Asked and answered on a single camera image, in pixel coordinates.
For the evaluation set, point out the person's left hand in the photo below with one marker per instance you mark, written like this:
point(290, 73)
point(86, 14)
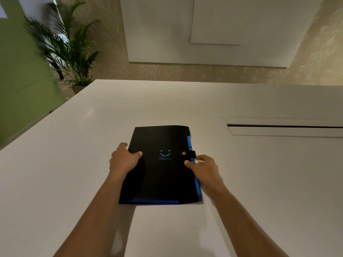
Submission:
point(122, 161)

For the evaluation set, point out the person's right hand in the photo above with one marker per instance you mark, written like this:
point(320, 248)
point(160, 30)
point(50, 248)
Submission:
point(207, 171)

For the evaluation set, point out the black folder with smiley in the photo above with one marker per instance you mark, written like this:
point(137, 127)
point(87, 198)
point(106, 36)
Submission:
point(160, 179)

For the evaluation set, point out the person's right forearm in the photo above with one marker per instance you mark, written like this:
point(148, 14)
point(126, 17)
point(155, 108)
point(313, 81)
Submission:
point(243, 224)

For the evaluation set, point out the person's left forearm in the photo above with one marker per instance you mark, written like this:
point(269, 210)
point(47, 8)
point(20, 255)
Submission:
point(93, 219)

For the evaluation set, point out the beige plant pot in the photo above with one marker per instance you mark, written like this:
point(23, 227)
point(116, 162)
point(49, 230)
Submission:
point(77, 89)

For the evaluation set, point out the green palm plant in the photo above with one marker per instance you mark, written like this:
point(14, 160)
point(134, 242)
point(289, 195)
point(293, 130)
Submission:
point(75, 64)

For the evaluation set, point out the large white wall board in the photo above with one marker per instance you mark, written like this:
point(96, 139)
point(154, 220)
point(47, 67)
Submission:
point(155, 32)

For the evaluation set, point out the small white wall panel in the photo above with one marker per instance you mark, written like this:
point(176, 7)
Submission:
point(217, 21)

